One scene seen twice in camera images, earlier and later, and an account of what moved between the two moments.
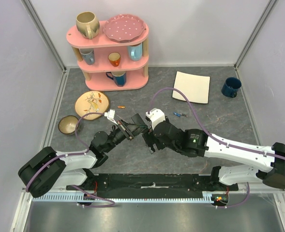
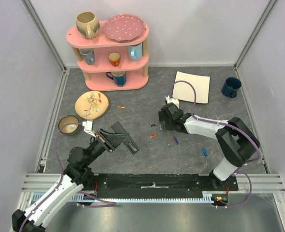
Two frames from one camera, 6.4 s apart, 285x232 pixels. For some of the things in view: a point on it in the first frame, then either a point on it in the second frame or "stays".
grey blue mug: x=88 y=55 stays
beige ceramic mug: x=87 y=24 stays
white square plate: x=197 y=88 stays
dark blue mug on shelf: x=119 y=77 stays
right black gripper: x=149 y=141 → x=165 y=120
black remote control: x=137 y=120 → x=118 y=128
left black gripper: x=128 y=134 → x=114 y=140
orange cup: x=114 y=58 stays
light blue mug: x=135 y=52 stays
